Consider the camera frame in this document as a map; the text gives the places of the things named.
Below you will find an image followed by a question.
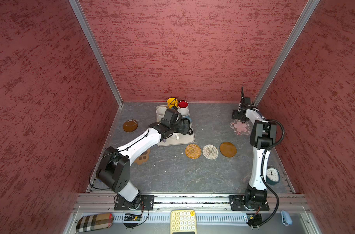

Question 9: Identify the pink flower coaster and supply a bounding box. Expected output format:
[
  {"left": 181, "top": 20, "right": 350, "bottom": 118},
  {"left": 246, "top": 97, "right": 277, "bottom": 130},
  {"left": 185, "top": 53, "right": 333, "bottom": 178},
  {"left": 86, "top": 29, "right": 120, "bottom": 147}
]
[{"left": 230, "top": 119, "right": 251, "bottom": 136}]

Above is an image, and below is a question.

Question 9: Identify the woven rattan coaster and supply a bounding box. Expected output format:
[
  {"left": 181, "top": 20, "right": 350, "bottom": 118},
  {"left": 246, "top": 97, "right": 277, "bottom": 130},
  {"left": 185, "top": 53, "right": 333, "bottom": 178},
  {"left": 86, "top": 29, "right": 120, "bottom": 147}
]
[{"left": 185, "top": 144, "right": 202, "bottom": 160}]

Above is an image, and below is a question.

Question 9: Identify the brown wooden coaster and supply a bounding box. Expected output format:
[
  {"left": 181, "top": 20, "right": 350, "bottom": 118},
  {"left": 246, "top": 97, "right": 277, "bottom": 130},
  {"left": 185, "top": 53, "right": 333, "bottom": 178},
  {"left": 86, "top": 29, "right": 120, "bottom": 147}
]
[{"left": 219, "top": 142, "right": 237, "bottom": 158}]

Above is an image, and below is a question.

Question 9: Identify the white braided coaster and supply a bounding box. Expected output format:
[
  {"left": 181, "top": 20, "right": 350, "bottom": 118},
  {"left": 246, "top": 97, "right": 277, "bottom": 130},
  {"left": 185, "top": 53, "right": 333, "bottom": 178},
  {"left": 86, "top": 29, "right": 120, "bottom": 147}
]
[{"left": 202, "top": 144, "right": 219, "bottom": 160}]

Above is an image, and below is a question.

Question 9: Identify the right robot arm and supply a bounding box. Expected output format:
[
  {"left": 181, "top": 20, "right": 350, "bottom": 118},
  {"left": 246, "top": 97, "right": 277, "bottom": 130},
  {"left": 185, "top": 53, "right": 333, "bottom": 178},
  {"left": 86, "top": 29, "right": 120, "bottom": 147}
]
[{"left": 232, "top": 96, "right": 285, "bottom": 210}]

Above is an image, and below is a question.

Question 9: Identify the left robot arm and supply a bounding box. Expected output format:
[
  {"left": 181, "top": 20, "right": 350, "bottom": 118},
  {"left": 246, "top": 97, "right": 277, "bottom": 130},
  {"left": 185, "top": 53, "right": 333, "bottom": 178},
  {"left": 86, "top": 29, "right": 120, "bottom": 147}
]
[{"left": 95, "top": 109, "right": 193, "bottom": 206}]

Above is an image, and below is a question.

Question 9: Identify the brown glossy coaster left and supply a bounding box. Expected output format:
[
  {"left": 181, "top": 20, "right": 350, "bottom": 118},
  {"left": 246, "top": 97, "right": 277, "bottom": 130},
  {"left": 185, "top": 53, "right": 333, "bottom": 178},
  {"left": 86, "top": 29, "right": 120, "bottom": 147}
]
[{"left": 123, "top": 120, "right": 138, "bottom": 133}]

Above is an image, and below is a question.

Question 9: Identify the brown paw coaster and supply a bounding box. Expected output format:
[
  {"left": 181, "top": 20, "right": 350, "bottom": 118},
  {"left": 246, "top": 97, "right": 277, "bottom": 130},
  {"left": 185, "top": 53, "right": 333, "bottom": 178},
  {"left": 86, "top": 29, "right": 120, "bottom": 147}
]
[{"left": 135, "top": 149, "right": 151, "bottom": 165}]

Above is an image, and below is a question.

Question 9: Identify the white mug rear left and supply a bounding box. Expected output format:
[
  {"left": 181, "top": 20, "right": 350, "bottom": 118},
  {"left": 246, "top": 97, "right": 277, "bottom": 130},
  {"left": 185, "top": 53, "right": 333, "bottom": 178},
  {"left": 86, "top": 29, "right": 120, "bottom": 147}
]
[{"left": 156, "top": 106, "right": 167, "bottom": 121}]

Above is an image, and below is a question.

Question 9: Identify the black mug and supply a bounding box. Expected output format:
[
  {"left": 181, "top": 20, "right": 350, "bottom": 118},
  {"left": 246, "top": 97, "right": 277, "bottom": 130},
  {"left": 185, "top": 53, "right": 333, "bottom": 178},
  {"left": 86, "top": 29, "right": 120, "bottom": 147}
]
[{"left": 181, "top": 118, "right": 193, "bottom": 136}]

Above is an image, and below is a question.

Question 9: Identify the blue floral mug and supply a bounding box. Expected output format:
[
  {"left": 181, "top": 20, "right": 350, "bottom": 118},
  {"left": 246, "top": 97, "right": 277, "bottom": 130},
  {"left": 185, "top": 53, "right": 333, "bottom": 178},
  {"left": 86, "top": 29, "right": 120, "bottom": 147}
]
[{"left": 178, "top": 108, "right": 192, "bottom": 121}]

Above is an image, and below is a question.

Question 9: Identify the yellow mug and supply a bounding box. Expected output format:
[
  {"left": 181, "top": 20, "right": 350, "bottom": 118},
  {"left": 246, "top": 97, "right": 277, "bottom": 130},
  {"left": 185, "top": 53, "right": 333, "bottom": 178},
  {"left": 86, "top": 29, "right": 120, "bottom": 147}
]
[{"left": 167, "top": 97, "right": 178, "bottom": 109}]

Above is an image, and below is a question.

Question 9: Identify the red interior mug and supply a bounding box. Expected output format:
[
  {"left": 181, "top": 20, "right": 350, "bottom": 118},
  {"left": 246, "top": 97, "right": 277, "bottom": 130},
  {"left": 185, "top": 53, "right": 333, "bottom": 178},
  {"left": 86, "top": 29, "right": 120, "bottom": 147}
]
[{"left": 177, "top": 100, "right": 189, "bottom": 109}]

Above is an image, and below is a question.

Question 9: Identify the teal alarm clock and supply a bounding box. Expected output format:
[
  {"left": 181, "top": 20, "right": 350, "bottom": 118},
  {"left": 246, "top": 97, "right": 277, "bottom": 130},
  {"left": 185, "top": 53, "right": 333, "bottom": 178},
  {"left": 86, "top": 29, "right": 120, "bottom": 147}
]
[{"left": 266, "top": 167, "right": 280, "bottom": 185}]

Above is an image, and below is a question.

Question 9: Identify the yellow keypad calculator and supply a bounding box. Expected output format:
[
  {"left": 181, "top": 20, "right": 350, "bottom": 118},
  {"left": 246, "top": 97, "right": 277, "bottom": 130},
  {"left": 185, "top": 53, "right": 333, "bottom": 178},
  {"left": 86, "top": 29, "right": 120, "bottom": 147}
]
[{"left": 170, "top": 210, "right": 198, "bottom": 234}]

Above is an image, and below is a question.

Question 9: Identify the light blue small device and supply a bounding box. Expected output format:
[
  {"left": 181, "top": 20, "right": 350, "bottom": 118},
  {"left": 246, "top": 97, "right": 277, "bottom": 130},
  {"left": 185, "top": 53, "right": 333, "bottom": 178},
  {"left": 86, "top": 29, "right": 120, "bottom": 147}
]
[{"left": 281, "top": 210, "right": 293, "bottom": 226}]

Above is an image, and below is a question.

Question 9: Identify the plaid glasses case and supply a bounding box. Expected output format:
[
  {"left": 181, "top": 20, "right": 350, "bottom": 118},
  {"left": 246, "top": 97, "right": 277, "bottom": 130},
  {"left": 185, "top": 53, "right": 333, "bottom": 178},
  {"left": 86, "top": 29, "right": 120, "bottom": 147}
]
[{"left": 76, "top": 213, "right": 114, "bottom": 233}]

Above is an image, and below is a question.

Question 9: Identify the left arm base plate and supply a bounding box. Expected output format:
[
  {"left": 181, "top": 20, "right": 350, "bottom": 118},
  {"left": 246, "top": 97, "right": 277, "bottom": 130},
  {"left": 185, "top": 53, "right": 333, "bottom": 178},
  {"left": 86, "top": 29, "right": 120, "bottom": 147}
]
[{"left": 114, "top": 194, "right": 155, "bottom": 211}]

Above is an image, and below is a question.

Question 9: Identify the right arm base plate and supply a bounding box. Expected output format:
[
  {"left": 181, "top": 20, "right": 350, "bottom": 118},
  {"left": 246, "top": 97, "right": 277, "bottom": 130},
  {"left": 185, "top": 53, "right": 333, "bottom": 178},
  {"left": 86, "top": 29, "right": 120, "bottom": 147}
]
[{"left": 229, "top": 195, "right": 270, "bottom": 212}]

